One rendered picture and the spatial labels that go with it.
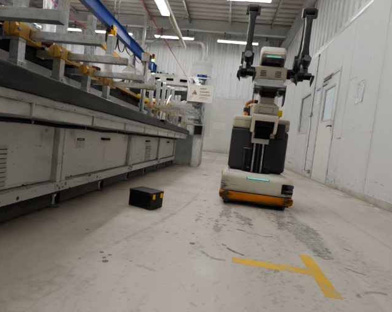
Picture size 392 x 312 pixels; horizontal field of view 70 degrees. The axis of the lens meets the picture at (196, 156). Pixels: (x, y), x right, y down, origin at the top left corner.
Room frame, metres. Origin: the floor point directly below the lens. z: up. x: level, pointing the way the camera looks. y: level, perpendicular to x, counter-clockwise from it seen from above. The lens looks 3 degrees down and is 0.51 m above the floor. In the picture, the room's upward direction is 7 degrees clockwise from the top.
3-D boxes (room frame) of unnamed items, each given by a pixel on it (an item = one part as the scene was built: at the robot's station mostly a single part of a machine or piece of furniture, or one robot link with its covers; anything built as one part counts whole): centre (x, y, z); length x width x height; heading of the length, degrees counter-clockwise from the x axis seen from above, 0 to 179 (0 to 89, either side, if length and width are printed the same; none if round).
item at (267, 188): (2.69, -0.59, 0.16); 0.67 x 0.64 x 0.25; 173
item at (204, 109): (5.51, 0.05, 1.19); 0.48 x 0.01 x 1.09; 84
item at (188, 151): (5.95, 0.72, 0.95); 1.65 x 0.70 x 1.90; 84
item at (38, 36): (1.06, 0.60, 0.83); 0.43 x 0.03 x 0.04; 84
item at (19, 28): (1.05, 0.69, 0.83); 0.14 x 0.06 x 0.05; 174
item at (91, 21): (1.53, 0.64, 0.87); 0.04 x 0.04 x 0.48; 84
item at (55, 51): (1.30, 0.66, 0.83); 0.14 x 0.06 x 0.05; 174
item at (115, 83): (1.81, 0.52, 0.81); 0.43 x 0.03 x 0.04; 84
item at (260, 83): (2.40, -0.55, 0.99); 0.28 x 0.16 x 0.22; 83
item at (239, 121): (2.78, -0.60, 0.59); 0.55 x 0.34 x 0.83; 83
